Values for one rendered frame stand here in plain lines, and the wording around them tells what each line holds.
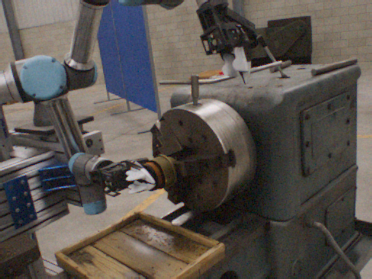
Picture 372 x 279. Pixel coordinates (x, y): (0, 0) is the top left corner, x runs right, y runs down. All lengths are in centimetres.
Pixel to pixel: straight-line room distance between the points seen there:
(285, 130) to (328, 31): 991
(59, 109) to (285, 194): 74
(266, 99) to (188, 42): 1124
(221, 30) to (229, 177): 37
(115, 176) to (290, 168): 50
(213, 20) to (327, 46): 1005
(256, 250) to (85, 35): 95
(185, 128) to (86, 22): 59
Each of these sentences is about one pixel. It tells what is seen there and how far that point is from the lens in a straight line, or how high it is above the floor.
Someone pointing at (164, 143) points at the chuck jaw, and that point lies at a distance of 106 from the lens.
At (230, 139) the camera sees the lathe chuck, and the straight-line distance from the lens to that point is 101.
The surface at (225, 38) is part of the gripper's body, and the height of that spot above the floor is 141.
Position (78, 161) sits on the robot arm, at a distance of 118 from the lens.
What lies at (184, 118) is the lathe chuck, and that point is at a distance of 105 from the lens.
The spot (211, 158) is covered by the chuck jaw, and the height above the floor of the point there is 112.
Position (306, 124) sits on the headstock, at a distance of 120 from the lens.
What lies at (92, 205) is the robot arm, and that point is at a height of 96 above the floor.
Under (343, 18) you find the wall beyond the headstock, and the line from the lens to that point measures 1089.
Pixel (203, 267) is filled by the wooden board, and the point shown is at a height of 88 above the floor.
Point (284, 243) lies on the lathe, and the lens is 122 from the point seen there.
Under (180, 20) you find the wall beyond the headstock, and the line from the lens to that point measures 1237.
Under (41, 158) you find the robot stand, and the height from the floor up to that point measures 106.
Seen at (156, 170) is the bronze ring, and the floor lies 110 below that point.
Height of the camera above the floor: 143
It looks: 16 degrees down
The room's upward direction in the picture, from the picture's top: 7 degrees counter-clockwise
